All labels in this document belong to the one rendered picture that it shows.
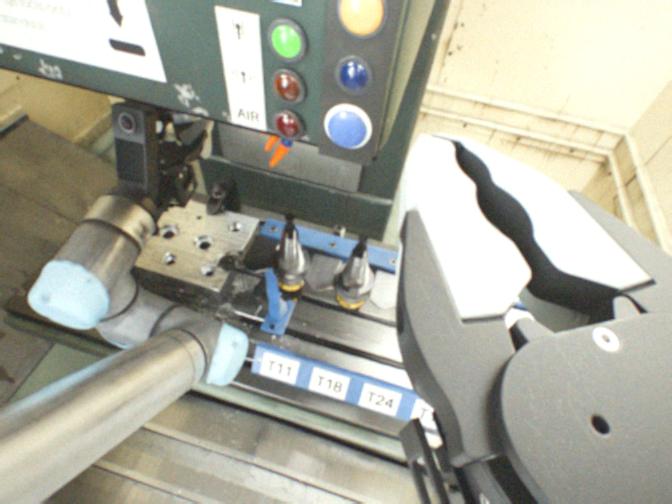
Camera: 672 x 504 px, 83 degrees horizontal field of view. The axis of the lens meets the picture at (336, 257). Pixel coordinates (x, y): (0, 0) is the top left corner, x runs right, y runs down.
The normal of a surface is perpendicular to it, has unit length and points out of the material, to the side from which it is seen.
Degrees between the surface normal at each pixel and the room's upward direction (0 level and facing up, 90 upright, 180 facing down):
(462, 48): 90
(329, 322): 0
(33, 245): 24
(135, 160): 64
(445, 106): 90
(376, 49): 90
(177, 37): 90
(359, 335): 0
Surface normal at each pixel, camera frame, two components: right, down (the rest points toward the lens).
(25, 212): 0.47, -0.43
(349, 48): -0.27, 0.75
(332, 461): 0.21, -0.57
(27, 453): 0.86, -0.45
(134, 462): -0.05, -0.63
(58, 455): 0.97, -0.08
